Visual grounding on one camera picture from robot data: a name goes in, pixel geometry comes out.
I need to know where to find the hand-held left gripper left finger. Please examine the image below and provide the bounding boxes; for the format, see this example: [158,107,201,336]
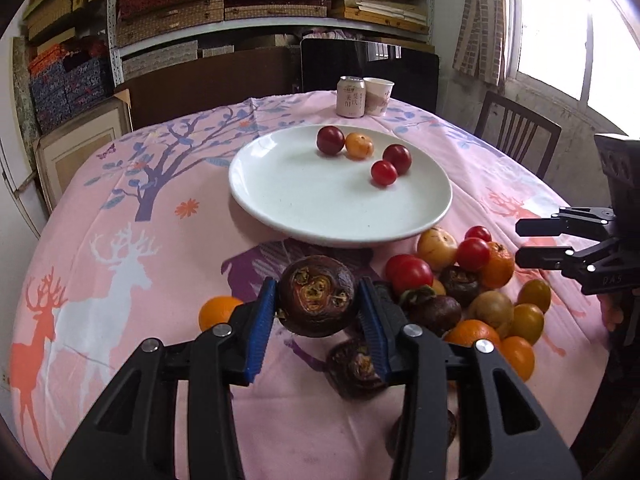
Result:
[51,276,278,480]

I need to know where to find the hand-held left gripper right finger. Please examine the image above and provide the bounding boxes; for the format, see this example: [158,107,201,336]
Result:
[356,276,583,480]

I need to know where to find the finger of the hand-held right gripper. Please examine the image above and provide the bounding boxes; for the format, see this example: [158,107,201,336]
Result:
[516,206,616,238]
[515,239,623,281]

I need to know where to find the white plate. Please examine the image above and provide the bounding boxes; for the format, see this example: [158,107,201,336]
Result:
[229,123,453,248]

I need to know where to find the person's right forearm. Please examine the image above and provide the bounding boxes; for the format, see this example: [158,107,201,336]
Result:
[570,330,640,480]

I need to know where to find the person's right hand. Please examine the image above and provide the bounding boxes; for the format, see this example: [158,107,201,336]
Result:
[597,292,624,332]

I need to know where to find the yellow tomato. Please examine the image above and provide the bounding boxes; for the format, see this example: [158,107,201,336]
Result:
[516,278,552,313]
[507,303,545,346]

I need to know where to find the large red tomato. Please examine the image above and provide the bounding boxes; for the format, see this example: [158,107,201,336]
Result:
[384,254,434,297]

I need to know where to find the pale yellow passion fruit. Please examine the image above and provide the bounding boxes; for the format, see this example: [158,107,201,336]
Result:
[417,227,458,272]
[467,290,514,329]

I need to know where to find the dark wooden chair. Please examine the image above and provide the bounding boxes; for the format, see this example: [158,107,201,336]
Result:
[473,91,562,178]

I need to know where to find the window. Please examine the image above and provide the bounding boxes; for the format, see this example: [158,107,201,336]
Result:
[502,0,640,136]

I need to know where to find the orange-yellow tomato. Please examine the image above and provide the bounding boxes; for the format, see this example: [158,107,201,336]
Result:
[345,132,374,159]

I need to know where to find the dark red plum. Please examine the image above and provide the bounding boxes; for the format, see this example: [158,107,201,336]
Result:
[316,126,346,155]

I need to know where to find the black chair back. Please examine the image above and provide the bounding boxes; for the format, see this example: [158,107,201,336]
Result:
[300,38,441,113]

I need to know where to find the white paper cup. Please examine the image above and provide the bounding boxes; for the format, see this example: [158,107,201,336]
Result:
[363,77,396,117]

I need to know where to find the checked curtain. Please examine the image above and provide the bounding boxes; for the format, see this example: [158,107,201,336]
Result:
[452,0,511,86]

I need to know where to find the pink drink can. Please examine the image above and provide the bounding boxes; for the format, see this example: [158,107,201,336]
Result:
[336,75,368,118]

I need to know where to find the brown wooden board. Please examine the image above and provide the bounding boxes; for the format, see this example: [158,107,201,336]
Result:
[115,47,301,133]

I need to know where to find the cardboard box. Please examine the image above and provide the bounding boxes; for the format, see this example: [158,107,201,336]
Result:
[32,90,133,211]

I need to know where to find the stack of flat yellow boxes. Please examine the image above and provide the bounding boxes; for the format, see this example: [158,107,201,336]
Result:
[330,0,431,36]

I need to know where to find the pink cloth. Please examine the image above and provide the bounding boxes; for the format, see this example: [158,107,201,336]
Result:
[302,27,361,42]

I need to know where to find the stack of blue patterned boxes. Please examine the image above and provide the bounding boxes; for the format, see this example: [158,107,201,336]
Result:
[27,42,113,133]

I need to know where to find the white metal shelving unit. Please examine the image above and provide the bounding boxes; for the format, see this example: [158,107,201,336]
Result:
[105,0,436,91]

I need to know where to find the stack of yellow woven boxes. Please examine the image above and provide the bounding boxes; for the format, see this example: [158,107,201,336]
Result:
[22,0,108,43]

